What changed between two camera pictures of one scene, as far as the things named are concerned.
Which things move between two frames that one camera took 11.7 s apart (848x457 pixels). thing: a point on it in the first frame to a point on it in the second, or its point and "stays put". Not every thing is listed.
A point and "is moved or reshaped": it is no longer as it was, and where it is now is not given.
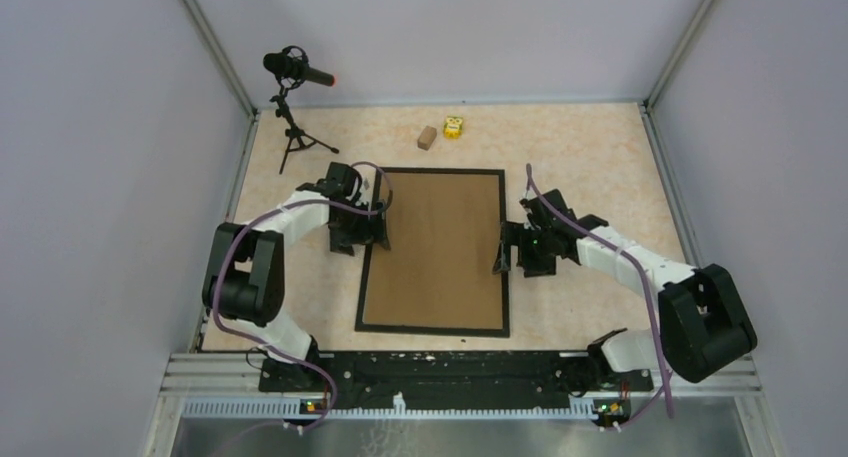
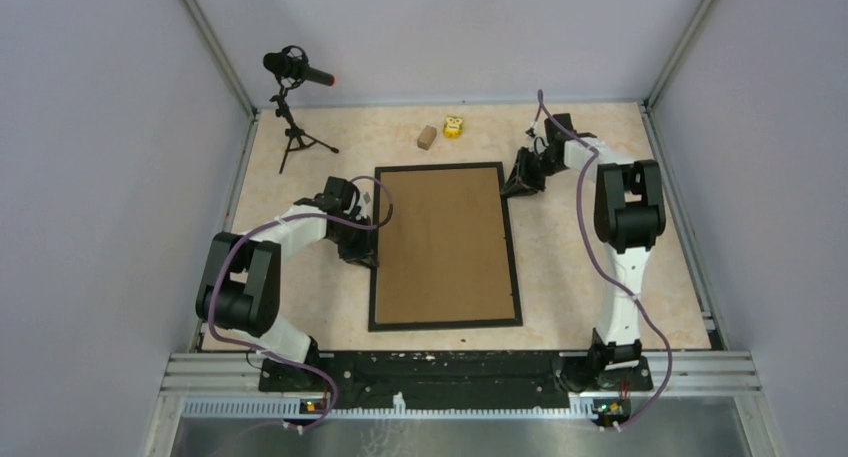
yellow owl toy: [453, 126] stays put
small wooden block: [426, 137] stays put
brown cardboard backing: [444, 231] stays put
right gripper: [514, 234] to [516, 188]
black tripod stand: [298, 139] stays put
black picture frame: [368, 252] is moved or reshaped
